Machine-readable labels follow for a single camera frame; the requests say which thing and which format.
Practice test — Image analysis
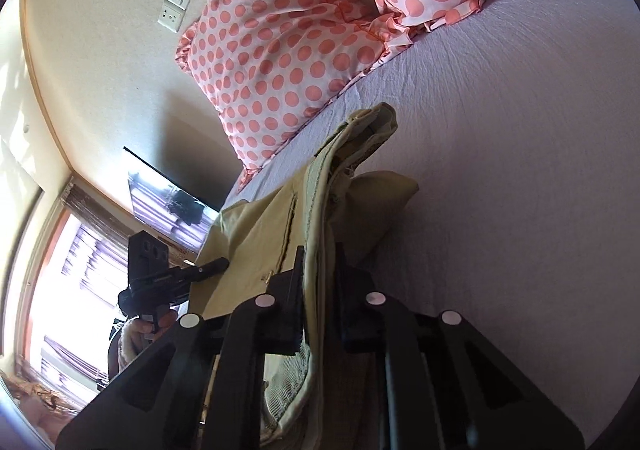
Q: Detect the left human hand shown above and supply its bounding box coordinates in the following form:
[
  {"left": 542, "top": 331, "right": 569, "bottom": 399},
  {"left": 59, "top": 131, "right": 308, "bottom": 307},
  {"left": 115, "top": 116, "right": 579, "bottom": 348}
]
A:
[{"left": 119, "top": 309, "right": 178, "bottom": 359}]

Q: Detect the black flat television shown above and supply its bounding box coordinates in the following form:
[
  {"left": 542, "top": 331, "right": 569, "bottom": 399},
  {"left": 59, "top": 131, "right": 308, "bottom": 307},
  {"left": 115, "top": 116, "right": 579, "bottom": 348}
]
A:
[{"left": 124, "top": 147, "right": 218, "bottom": 254}]

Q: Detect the brown window curtain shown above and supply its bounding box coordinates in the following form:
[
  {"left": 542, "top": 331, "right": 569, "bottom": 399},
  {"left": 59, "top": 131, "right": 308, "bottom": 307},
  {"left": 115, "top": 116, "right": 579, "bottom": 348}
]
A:
[{"left": 60, "top": 177, "right": 156, "bottom": 250}]

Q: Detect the lavender bed sheet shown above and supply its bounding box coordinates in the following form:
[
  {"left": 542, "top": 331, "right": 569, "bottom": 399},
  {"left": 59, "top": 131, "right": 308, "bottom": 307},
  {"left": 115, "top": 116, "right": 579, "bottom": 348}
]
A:
[{"left": 241, "top": 0, "right": 639, "bottom": 441}]

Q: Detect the upper pink polka-dot pillow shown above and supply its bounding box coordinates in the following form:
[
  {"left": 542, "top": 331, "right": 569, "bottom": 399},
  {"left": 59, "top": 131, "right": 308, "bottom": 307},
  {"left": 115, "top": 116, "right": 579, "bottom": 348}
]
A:
[{"left": 176, "top": 0, "right": 411, "bottom": 187}]

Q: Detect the white wall socket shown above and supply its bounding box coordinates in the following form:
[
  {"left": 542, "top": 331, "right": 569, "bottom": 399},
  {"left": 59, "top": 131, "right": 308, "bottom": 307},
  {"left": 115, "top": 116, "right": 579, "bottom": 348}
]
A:
[{"left": 157, "top": 2, "right": 184, "bottom": 33}]

